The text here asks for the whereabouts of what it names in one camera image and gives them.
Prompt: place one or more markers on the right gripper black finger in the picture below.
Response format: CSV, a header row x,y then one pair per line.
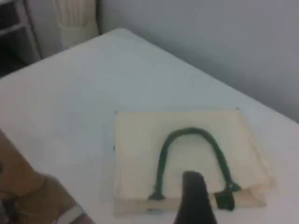
x,y
194,200

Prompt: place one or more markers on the cream ribbed cloth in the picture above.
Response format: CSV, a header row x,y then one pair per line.
x,y
74,23

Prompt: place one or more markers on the dark shelf unit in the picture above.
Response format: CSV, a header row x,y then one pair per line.
x,y
14,35

